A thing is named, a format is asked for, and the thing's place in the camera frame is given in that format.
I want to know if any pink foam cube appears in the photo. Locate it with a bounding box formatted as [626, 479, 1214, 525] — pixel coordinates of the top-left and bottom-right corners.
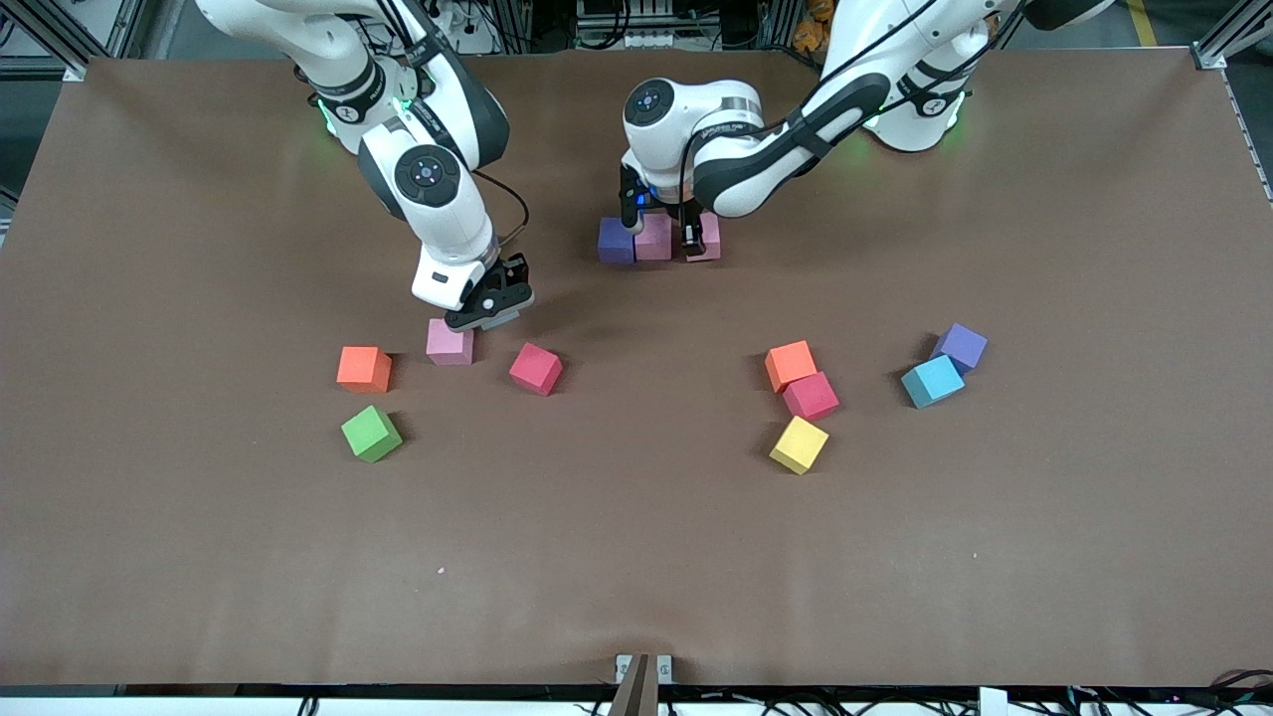
[427, 317, 475, 366]
[635, 213, 674, 262]
[686, 213, 723, 264]

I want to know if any purple foam cube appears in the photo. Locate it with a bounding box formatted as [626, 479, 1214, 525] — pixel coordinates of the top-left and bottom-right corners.
[598, 217, 637, 266]
[932, 322, 990, 375]

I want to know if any blue foam cube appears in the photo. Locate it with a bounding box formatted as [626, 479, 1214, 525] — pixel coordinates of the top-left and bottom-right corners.
[901, 355, 966, 410]

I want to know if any red foam cube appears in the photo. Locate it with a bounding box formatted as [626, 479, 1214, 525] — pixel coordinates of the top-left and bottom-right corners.
[783, 372, 840, 422]
[509, 342, 564, 397]

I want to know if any orange foam cube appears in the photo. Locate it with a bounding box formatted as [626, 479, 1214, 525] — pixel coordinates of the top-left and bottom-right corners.
[765, 340, 818, 394]
[336, 346, 393, 394]

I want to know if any white socket strip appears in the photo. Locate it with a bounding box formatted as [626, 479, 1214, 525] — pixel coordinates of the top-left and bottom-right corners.
[577, 26, 697, 51]

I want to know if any green foam cube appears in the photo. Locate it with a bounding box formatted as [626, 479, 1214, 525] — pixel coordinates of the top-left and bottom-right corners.
[341, 405, 404, 463]

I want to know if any bag of orange snacks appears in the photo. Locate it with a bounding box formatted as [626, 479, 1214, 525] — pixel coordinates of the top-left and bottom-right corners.
[793, 0, 836, 53]

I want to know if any yellow foam cube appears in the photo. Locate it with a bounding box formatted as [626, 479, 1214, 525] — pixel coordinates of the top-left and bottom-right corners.
[770, 416, 829, 475]

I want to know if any white power strip with plugs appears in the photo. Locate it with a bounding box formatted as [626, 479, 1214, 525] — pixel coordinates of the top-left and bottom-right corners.
[438, 0, 498, 56]

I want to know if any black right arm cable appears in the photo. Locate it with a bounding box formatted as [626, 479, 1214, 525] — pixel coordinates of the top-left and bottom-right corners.
[472, 169, 530, 250]

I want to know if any metal bracket with post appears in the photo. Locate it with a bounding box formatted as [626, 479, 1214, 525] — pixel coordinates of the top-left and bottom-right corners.
[615, 653, 673, 716]

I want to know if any aluminium frame strut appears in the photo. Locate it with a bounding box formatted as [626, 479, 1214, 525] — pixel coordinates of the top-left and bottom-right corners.
[1193, 0, 1273, 71]
[0, 0, 91, 81]

